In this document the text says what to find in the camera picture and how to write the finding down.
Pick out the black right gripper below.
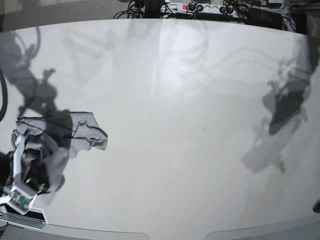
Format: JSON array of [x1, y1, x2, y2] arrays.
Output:
[[4, 148, 49, 193]]

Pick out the grey t-shirt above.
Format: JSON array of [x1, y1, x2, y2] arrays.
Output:
[[11, 111, 108, 195]]

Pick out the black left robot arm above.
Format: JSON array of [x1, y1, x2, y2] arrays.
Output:
[[312, 193, 320, 214]]

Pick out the white power strip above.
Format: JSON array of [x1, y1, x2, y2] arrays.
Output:
[[160, 1, 244, 18]]

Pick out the black power adapter box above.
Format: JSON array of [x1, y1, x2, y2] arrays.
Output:
[[247, 8, 283, 30]]

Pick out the tangled black cables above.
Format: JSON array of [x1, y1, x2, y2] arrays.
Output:
[[112, 0, 176, 20]]

